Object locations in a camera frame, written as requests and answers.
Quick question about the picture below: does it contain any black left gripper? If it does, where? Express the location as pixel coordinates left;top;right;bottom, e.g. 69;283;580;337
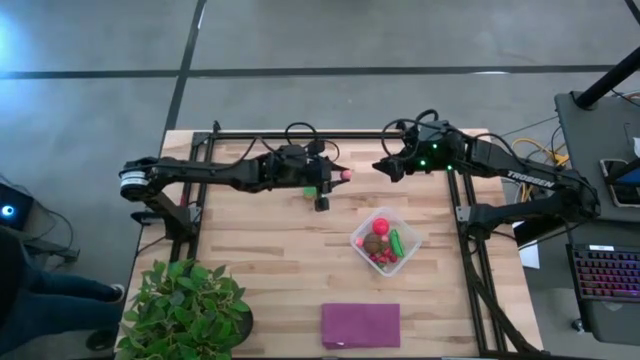
263;141;352;212

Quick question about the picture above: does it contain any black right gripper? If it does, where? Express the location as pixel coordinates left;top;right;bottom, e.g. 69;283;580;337
372;119;467;183

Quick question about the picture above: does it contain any green toy pea pod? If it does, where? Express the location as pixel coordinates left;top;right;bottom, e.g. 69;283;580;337
389;228;405;258

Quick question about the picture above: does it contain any brown toy kiwi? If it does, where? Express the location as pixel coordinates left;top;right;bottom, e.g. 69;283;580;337
362;232;385;255

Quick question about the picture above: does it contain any clear plastic tupperware container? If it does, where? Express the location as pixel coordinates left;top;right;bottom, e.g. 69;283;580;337
349;207;423;278

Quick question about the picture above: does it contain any purple folded cloth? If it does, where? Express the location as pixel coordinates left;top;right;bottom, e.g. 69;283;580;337
320;302;402;350

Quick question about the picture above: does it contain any white paper sheet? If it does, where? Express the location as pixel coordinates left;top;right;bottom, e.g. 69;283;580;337
518;239;541;270

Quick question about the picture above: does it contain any grey desk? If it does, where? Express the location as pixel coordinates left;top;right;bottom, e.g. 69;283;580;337
553;91;640;224

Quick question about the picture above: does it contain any potted green plant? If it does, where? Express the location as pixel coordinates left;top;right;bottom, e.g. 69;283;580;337
117;258;255;360

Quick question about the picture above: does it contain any black pole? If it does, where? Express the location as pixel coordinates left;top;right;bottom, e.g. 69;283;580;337
574;47;640;110

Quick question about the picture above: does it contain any smartphone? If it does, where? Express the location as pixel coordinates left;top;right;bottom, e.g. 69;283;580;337
599;158;640;209

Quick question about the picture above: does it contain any keyboard with lit keys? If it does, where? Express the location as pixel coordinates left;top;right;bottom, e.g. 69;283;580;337
566;243;640;346

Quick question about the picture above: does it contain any grey metal stand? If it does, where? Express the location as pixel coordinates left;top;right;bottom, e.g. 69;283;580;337
19;232;81;265

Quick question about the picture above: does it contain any person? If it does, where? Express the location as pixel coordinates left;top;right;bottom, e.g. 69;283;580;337
0;229;126;354

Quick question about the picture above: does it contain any black device with blue light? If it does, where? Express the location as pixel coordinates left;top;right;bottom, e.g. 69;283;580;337
0;182;35;232

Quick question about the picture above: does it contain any black aluminium table frame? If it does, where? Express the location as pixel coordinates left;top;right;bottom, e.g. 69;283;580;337
169;119;544;359

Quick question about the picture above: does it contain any yellow cable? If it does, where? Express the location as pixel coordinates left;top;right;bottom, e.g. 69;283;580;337
508;138;570;201

